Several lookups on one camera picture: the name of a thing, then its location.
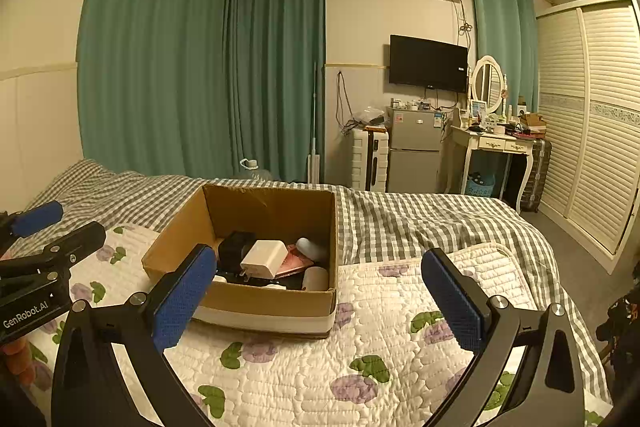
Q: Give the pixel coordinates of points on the white square charger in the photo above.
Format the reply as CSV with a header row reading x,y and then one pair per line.
x,y
262,257

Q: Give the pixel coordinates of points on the silver small fridge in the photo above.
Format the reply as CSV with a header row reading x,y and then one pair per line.
x,y
412,152

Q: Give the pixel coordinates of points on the pink case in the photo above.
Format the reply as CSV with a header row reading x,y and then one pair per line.
x,y
295,264

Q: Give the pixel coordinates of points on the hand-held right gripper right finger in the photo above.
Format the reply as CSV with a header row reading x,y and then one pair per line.
x,y
452,302

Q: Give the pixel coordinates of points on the blue plastic basket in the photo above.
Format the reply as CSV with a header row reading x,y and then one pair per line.
x,y
481,184

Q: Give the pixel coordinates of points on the white floral quilt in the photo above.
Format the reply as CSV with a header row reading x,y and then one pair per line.
x,y
300,382

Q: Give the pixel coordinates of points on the grey checked blanket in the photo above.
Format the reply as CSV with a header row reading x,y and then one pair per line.
x,y
425,222

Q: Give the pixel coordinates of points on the oval white mirror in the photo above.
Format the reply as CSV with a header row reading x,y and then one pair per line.
x,y
487,82

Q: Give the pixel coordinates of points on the white bottle with red cap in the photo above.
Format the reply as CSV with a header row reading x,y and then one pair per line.
x,y
315,279

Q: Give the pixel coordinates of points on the white plug adapter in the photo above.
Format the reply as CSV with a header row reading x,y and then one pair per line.
x,y
225,279

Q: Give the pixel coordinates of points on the small cardboard box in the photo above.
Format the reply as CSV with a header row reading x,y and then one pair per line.
x,y
532,122

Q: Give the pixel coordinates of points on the white handheld device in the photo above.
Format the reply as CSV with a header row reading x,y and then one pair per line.
x,y
312,247

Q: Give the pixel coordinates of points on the white ribbed suitcase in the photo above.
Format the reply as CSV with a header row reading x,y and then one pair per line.
x,y
362,159

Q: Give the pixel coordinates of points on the dark ribbed suitcase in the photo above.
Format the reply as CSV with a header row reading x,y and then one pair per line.
x,y
539,172

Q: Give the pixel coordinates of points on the white dressing table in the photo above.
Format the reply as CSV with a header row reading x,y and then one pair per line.
x,y
495,143

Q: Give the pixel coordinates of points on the dark bag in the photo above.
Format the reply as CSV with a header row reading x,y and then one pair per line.
x,y
625,337

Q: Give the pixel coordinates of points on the black cube adapter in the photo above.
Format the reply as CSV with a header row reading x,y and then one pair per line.
x,y
232,252

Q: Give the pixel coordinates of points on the brown cardboard box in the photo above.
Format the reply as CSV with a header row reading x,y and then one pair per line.
x,y
270,304

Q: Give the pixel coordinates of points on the white louvered wardrobe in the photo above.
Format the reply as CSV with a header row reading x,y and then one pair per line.
x,y
590,132

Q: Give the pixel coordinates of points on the light green window curtain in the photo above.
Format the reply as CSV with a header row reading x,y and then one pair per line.
x,y
500,17

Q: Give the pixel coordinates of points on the white mop stick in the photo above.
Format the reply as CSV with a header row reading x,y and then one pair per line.
x,y
315,122

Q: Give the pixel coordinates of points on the person's left hand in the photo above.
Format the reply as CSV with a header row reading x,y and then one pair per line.
x,y
17,357

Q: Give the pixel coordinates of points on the black wall television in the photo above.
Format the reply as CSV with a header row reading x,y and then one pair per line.
x,y
427,62

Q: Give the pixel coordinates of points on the narrow green curtain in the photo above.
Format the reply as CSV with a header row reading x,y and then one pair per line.
x,y
275,67

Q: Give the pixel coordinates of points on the clear water jug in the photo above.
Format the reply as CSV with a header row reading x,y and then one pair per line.
x,y
252,172

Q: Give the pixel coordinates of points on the wide green curtain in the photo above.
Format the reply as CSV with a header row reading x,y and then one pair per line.
x,y
150,47

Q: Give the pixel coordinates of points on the clear plastic bag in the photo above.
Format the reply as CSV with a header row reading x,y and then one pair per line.
x,y
370,114

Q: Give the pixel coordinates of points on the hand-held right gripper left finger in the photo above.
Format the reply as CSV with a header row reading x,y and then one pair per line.
x,y
185,297

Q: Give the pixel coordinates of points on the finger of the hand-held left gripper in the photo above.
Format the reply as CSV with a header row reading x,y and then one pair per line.
x,y
75,242
37,217

